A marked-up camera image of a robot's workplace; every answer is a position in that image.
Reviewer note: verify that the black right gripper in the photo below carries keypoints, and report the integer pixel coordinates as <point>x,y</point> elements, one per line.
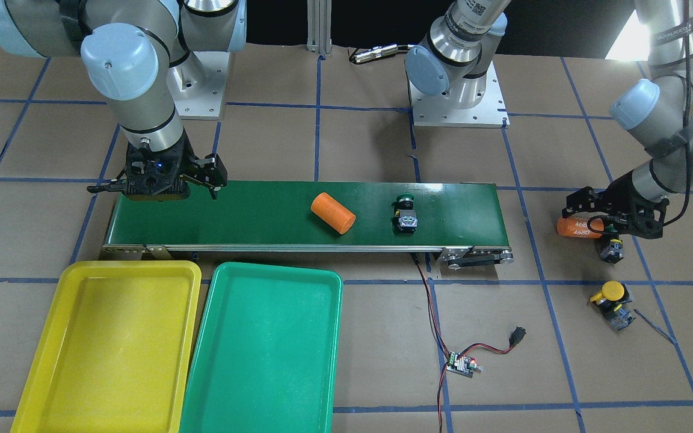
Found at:
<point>210,171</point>

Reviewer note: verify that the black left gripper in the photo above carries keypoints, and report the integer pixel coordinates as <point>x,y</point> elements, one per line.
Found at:
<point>622,196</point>

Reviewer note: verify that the orange cylinder with 4680 label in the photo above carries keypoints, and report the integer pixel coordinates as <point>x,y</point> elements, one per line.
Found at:
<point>577,227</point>

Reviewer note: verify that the yellow push button switch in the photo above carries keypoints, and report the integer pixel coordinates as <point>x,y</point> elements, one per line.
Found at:
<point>610,300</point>

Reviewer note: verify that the plain orange cylinder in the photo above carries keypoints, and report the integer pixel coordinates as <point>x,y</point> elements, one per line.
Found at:
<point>333,213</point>

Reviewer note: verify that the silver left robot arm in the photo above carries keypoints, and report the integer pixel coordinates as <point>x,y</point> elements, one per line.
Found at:
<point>450,64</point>

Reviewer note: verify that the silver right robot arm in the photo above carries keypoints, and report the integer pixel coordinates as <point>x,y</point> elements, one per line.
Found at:
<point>145,59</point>

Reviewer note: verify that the green conveyor belt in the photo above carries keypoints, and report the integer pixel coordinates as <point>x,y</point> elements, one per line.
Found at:
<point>459,223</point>

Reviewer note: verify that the yellow plastic tray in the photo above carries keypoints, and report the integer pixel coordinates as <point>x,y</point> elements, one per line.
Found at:
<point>115,349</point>

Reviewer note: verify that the small motor controller board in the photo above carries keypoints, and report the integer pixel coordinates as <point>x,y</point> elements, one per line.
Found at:
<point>462,365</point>

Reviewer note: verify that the green plastic tray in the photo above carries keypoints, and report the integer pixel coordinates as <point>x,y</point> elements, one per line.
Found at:
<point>265,358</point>

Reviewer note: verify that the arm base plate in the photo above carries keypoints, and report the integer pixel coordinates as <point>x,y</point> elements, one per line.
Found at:
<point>198,85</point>
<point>475,102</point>

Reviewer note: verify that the aluminium frame post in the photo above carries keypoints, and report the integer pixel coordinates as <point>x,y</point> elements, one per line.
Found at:
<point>319,15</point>

